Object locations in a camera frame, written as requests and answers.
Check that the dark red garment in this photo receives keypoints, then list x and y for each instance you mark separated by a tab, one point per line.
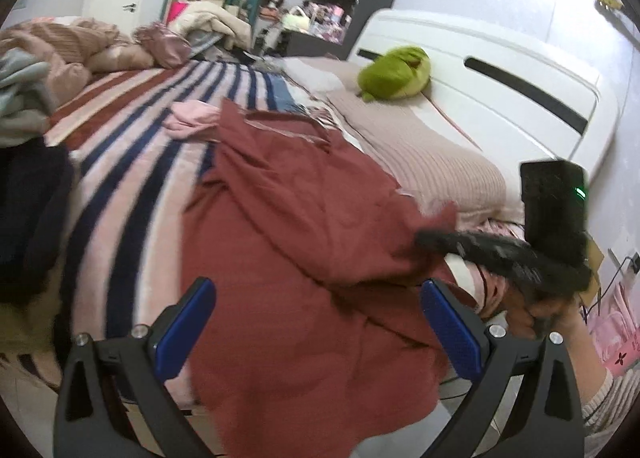
320	248

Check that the dark cloth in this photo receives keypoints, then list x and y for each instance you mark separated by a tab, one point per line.
30	218

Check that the pink printed bag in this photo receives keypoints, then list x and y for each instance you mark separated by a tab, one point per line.
617	338

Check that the small pink garment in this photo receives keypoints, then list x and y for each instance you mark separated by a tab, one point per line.
192	119

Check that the white headboard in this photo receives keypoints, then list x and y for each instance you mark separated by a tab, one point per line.
500	83

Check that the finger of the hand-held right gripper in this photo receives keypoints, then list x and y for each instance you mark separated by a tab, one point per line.
480	248

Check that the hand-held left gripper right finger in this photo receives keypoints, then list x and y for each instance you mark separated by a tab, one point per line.
452	323

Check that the person's right hand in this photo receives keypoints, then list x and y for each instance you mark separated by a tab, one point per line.
530	310

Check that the striped blanket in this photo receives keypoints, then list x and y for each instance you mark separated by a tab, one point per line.
140	178

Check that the beige ribbed pillow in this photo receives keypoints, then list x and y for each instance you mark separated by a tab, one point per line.
425	158

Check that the shiny pink bag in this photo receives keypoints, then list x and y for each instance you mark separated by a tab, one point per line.
165	45

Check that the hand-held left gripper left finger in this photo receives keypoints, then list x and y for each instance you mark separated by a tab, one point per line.
182	325

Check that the cream blanket pile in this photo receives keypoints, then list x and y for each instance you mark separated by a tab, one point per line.
215	23

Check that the green plush toy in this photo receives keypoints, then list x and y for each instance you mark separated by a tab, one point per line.
395	73

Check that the grey cloth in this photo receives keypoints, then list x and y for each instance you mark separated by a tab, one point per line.
22	98

